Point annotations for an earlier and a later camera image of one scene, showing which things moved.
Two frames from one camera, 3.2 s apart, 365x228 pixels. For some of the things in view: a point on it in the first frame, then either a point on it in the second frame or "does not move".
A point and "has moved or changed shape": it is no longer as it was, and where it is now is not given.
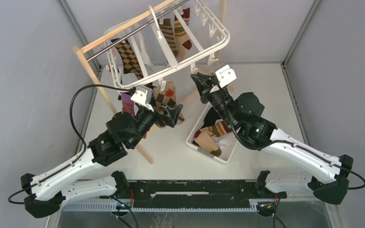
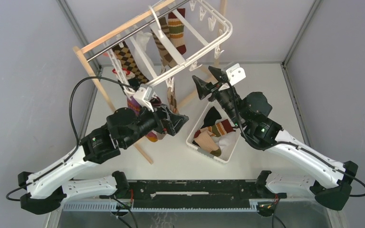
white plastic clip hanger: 169,50 has moved or changed shape
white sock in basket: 226,143 does not move
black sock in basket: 210,118 does not move
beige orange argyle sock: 168,97 has moved or changed shape
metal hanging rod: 93,56 does not move
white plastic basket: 198,125 does not move
